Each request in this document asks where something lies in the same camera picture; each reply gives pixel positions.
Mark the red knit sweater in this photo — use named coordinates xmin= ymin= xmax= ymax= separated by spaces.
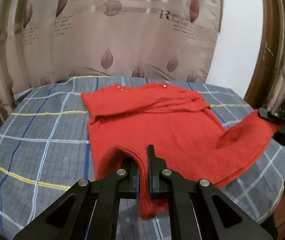
xmin=81 ymin=83 xmax=280 ymax=219

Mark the grey plaid bed sheet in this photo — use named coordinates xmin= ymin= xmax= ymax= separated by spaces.
xmin=0 ymin=76 xmax=285 ymax=239

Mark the beige leaf print curtain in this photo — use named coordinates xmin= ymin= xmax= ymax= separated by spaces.
xmin=0 ymin=0 xmax=223 ymax=126

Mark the dark wooden bed frame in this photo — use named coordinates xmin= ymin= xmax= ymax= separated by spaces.
xmin=243 ymin=0 xmax=285 ymax=240

